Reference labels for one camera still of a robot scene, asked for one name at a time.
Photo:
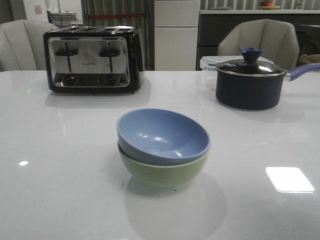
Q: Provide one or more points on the beige chair left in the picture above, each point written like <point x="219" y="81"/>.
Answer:
<point x="22" y="45"/>

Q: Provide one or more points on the dark blue saucepan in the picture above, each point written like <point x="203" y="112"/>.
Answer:
<point x="256" y="92"/>

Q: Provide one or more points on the beige chair right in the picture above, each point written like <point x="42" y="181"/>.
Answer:
<point x="278" y="38"/>

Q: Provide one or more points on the white refrigerator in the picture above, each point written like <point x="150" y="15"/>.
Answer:
<point x="176" y="34"/>

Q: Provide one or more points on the beige chair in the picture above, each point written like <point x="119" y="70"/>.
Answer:
<point x="22" y="45"/>
<point x="278" y="38"/>

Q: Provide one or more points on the clear plastic food container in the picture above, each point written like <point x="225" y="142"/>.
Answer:
<point x="208" y="63"/>

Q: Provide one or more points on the blue bowl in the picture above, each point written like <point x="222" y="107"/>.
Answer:
<point x="161" y="137"/>

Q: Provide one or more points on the dark kitchen counter cabinet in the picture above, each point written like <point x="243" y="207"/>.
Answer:
<point x="223" y="34"/>

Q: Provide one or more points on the black and chrome toaster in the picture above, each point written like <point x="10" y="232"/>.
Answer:
<point x="94" y="59"/>

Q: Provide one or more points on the green bowl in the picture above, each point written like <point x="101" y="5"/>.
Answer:
<point x="164" y="176"/>

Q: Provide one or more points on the glass pot lid blue knob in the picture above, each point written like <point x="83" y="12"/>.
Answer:
<point x="249" y="65"/>

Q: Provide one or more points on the fruit plate on counter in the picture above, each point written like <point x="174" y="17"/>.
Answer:
<point x="268" y="5"/>

